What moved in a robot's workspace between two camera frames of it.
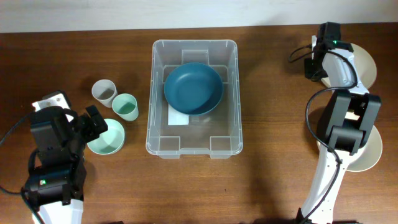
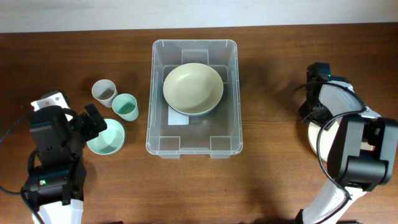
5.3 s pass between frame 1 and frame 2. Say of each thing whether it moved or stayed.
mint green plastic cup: stayed
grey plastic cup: stayed
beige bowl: moved
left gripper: stayed
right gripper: moved
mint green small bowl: stayed
